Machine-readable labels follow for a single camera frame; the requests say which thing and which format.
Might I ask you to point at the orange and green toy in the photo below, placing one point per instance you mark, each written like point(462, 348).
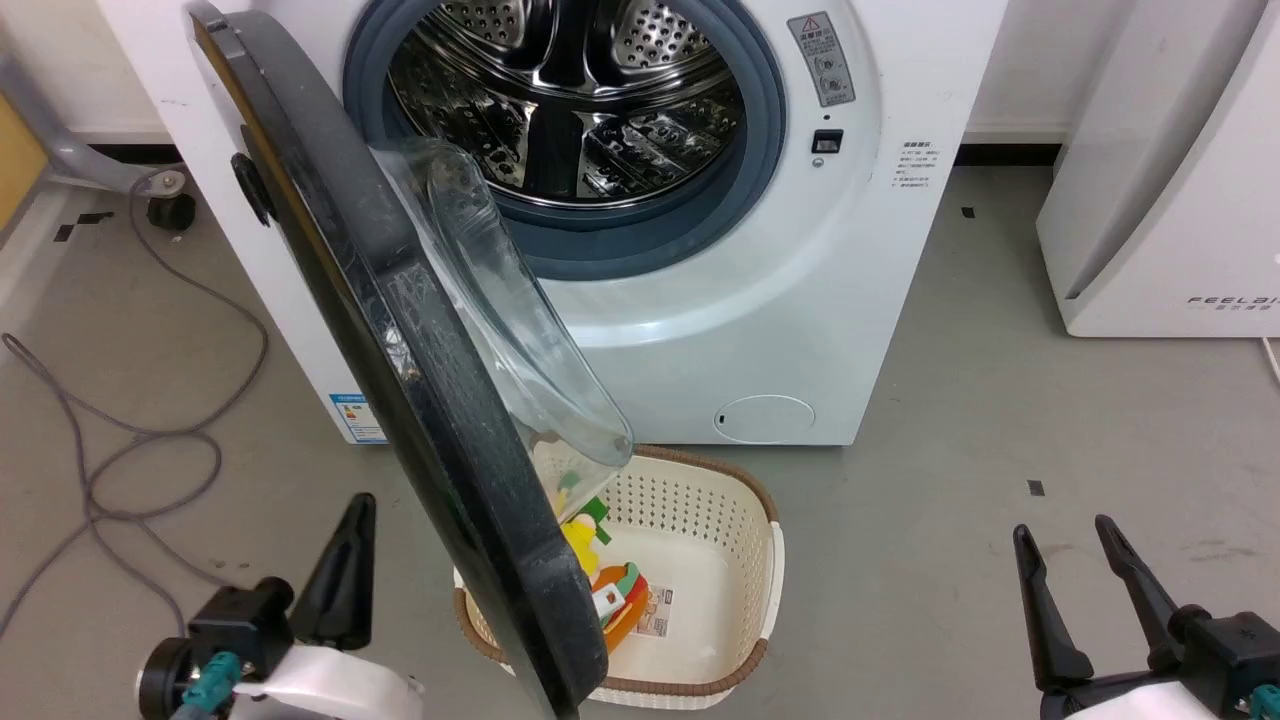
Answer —
point(622, 605)

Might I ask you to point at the stainless steel washer drum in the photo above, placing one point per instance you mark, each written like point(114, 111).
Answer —
point(560, 100)

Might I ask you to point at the black caster wheel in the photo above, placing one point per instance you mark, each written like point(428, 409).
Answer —
point(170, 212)

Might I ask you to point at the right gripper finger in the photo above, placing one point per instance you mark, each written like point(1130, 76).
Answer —
point(1140, 595)
point(1050, 630)

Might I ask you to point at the white front-load washing machine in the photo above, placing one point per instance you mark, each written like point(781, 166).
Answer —
point(800, 300)

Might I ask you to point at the black door latch socket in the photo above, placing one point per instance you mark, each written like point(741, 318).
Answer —
point(827, 141)

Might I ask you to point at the grey metal stand leg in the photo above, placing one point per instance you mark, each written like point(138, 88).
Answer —
point(75, 160)

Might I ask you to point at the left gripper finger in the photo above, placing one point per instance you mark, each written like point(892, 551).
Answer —
point(340, 590)

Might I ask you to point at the yellowish wooden panel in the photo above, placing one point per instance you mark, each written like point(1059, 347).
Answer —
point(18, 160)

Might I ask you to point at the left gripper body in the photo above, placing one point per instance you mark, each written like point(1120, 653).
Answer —
point(250, 625)

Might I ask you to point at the round drain filter cover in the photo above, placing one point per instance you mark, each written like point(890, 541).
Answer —
point(765, 420)

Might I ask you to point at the grey rubber door gasket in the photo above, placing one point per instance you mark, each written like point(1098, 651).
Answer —
point(650, 248)

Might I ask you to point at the grey warning sticker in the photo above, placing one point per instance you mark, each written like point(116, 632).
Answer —
point(822, 60)

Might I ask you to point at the white appliance with lettering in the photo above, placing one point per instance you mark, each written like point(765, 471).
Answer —
point(1170, 200)

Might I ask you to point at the black door hinge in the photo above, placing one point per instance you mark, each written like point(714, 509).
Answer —
point(252, 188)

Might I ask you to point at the black round washer door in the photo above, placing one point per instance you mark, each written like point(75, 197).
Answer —
point(400, 330)

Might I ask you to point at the cream plastic laundry basket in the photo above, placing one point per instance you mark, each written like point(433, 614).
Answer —
point(710, 620)

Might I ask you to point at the paper label with barcode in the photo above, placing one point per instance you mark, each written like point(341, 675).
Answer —
point(656, 612)

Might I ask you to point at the yellow and green toy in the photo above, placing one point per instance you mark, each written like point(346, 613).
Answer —
point(580, 540)

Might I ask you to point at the blue energy label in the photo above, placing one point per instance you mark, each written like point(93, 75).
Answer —
point(355, 418)

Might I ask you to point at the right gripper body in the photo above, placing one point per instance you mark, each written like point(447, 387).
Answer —
point(1230, 660)

